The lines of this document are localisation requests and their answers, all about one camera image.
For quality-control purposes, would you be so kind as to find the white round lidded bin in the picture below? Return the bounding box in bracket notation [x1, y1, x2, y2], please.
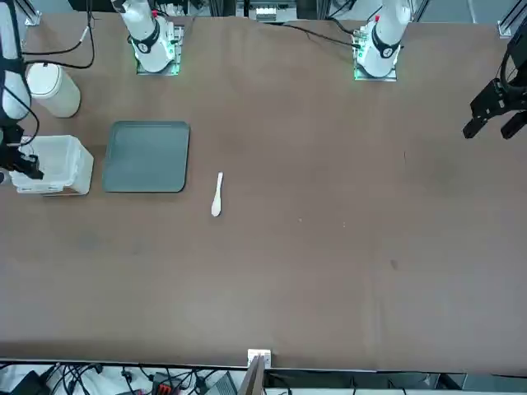
[25, 62, 82, 119]

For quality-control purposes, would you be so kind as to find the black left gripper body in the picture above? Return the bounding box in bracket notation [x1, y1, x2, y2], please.
[496, 30, 527, 112]

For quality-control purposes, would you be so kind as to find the black table cable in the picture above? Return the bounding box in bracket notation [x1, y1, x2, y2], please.
[18, 12, 98, 71]
[263, 20, 359, 49]

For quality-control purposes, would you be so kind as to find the black rectangular tray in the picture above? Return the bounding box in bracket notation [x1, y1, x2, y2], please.
[101, 120, 191, 193]

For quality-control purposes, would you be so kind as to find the orange black tool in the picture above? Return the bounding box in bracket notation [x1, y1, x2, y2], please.
[152, 372, 182, 395]

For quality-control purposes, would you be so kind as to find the ribbed dark power supply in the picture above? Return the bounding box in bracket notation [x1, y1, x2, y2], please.
[205, 372, 239, 395]

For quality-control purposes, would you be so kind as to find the aluminium frame post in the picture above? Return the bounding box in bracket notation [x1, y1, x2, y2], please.
[496, 0, 527, 38]
[24, 0, 43, 26]
[240, 348, 273, 395]

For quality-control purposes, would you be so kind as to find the white plastic container box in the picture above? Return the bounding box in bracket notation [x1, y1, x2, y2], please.
[16, 142, 95, 197]

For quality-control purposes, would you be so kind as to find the small wooden spoon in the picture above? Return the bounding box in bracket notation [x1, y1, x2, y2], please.
[211, 171, 225, 218]

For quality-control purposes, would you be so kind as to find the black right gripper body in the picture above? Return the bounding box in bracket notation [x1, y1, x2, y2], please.
[0, 124, 24, 158]

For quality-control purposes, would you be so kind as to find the black floor adapter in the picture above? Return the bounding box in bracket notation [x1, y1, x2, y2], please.
[0, 369, 49, 395]

